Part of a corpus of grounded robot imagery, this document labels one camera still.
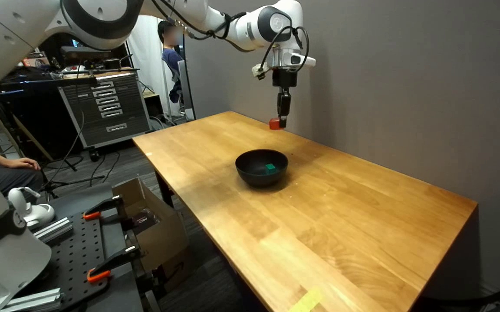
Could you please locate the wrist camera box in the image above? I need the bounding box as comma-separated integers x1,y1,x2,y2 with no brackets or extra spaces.
250,53,318,80

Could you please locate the seated person's hand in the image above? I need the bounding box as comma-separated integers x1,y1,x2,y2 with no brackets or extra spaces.
2,157,43,174

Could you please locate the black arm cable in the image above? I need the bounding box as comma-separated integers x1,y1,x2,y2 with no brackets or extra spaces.
149,0,311,75

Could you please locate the black bowl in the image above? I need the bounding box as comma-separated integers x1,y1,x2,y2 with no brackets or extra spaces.
232,148,290,189

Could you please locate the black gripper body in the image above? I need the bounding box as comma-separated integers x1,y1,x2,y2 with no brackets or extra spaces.
269,66,300,91

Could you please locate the white handheld controller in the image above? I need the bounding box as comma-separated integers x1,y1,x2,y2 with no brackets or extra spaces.
5,184,57,229

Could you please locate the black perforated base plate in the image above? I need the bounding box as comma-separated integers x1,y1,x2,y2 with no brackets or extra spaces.
15,207,149,312

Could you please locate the black cabinet with labels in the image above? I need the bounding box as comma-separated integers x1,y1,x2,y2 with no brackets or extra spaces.
57,72,151,151

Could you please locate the orange tipped black clamp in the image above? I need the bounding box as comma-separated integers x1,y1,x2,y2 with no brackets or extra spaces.
81,195,128,224
83,243,142,287

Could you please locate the silver aluminium extrusion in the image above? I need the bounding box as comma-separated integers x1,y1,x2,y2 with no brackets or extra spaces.
0,287,64,312
31,215,74,245

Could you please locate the thick black floor cable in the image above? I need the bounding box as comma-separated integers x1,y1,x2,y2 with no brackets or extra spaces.
415,276,500,312

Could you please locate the cardboard box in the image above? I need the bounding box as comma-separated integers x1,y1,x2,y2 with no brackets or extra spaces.
109,176,193,274

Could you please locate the standing person blue shirt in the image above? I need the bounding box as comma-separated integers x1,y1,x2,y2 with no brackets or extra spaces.
154,18,186,108

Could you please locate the yellow tape strip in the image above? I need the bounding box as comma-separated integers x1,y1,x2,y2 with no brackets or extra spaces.
286,287,324,312

